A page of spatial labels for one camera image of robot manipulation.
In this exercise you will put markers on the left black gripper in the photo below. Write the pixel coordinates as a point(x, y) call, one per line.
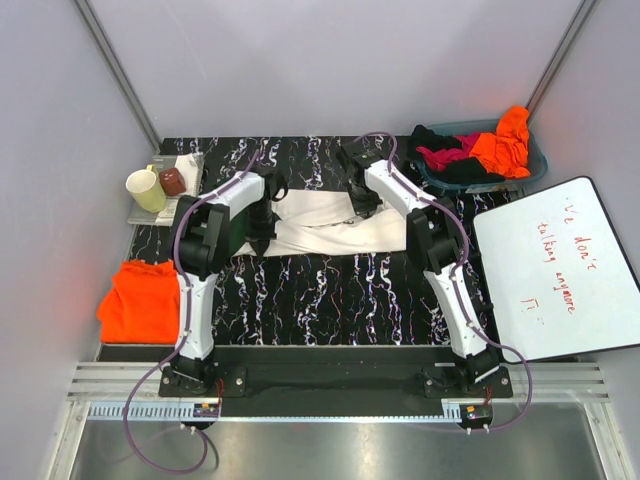
point(260, 239)

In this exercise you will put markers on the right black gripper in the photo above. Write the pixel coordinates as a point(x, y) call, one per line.
point(364, 210)

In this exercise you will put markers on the white green Charlie Brown t-shirt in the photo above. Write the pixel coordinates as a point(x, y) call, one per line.
point(324, 222)

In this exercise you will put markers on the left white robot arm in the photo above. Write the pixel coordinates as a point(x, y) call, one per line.
point(207, 231)

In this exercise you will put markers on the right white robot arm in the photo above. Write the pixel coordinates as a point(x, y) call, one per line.
point(436, 243)

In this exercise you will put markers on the magenta garment in basket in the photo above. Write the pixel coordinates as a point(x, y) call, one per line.
point(438, 157)

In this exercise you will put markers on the black garment in basket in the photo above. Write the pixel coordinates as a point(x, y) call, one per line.
point(468, 171)

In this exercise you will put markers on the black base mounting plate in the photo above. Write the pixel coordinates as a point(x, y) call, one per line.
point(240, 371)

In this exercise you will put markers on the pale yellow mug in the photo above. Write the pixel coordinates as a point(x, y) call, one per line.
point(145, 188)

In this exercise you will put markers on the folded orange t-shirt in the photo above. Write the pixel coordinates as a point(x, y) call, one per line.
point(143, 305)

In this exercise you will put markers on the orange t-shirt in basket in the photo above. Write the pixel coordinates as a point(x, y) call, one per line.
point(505, 152)

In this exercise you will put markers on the teal laundry basket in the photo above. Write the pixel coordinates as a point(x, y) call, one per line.
point(537, 162)

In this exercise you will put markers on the whiteboard with red writing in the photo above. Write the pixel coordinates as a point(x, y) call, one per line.
point(557, 274)

